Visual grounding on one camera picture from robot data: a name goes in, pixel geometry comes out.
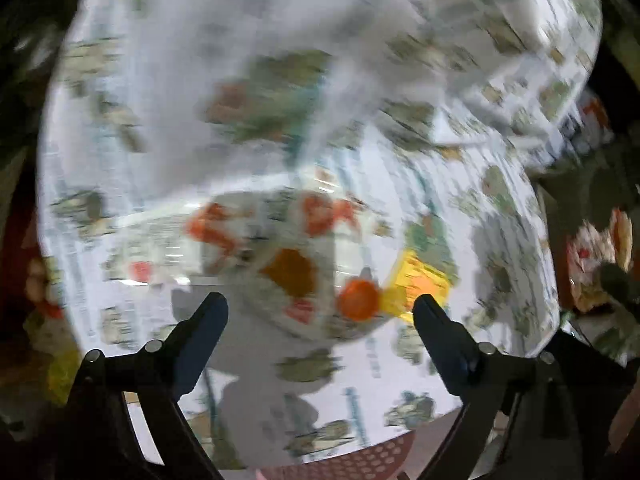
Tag animal printed white cloth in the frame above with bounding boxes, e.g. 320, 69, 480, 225
37, 0, 603, 471

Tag red bottle cap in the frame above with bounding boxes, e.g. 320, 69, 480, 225
336, 280, 381, 322

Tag white chicken wing packet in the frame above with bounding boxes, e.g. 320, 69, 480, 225
185, 187, 401, 346

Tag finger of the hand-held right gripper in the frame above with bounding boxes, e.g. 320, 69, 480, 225
597, 262, 640, 311

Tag person's right hand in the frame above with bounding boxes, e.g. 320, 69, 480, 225
607, 370, 640, 456

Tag white printed wrapper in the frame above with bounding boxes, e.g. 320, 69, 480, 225
567, 209, 633, 311

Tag yellow wrapper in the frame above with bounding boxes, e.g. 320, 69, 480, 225
377, 250, 448, 318

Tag blue and white plastic bag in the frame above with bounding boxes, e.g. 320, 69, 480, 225
550, 87, 616, 161

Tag pink plastic basket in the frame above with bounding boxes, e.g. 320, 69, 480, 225
255, 432, 416, 480

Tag yellow plastic bag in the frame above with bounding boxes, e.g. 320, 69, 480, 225
25, 310, 83, 403

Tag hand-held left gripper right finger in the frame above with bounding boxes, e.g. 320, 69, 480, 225
411, 294, 636, 480

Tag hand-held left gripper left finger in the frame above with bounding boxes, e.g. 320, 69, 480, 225
42, 291, 230, 480

